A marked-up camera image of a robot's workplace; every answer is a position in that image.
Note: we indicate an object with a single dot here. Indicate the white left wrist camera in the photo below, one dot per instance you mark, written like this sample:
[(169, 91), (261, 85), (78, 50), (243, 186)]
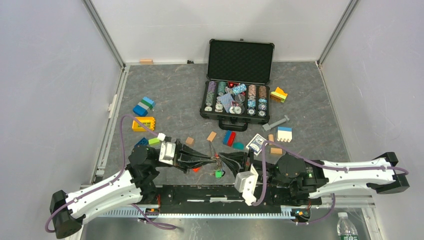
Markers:
[(167, 149)]

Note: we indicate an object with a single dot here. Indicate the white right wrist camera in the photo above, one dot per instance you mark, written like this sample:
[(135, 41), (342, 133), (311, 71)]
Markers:
[(245, 183)]

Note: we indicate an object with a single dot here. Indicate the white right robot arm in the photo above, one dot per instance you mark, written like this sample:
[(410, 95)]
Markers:
[(295, 180)]

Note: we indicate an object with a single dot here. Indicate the orange flat block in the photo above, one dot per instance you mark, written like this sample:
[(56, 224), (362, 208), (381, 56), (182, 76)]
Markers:
[(211, 136)]

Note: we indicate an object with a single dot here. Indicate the plastic water bottle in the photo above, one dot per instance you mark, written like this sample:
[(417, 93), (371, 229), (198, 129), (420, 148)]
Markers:
[(346, 230)]

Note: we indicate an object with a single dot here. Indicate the orange wooden block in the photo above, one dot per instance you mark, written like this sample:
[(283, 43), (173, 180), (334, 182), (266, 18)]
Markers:
[(276, 151)]

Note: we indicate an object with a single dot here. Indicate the green key tag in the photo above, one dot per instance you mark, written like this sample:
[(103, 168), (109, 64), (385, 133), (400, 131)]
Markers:
[(219, 174)]

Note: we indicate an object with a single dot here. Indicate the blue playing card box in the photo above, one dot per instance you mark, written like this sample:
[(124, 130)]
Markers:
[(255, 144)]

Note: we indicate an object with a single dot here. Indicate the wooden block on ledge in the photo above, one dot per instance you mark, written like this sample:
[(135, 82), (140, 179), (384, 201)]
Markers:
[(146, 61)]

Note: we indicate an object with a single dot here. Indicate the blue white brick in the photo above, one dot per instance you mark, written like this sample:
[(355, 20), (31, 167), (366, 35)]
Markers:
[(284, 134)]

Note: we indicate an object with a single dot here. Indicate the black poker chip case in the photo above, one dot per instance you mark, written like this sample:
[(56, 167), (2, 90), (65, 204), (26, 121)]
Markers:
[(236, 92)]

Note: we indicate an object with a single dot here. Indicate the grey plastic bolt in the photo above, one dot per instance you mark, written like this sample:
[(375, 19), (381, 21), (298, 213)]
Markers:
[(268, 126)]

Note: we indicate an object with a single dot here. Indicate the blue grey green brick stack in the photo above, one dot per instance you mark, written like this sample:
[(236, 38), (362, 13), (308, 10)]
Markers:
[(144, 107)]

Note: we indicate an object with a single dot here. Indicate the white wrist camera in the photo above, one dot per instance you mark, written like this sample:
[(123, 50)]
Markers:
[(167, 149), (245, 183)]

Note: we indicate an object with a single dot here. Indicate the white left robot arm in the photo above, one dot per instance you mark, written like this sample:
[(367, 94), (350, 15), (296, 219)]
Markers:
[(133, 184)]

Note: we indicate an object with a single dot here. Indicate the yellow orange brick pile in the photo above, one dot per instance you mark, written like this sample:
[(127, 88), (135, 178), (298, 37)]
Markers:
[(278, 95)]

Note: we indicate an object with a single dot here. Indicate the small dark blue brick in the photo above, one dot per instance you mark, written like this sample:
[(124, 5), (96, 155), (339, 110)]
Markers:
[(142, 142)]

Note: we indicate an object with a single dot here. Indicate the blue red brick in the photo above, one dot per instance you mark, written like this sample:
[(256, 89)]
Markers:
[(229, 138)]

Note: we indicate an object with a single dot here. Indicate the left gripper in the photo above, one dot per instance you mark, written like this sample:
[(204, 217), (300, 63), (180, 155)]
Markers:
[(186, 157)]

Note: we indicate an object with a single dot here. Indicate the small wooden cube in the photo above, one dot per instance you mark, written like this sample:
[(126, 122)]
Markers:
[(190, 141)]

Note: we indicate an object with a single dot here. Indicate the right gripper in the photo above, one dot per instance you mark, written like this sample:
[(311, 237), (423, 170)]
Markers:
[(237, 160)]

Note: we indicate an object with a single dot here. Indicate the teal flat piece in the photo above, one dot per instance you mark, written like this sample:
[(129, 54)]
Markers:
[(238, 145)]

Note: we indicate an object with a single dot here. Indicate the yellow window brick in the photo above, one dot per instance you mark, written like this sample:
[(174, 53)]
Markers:
[(148, 121)]

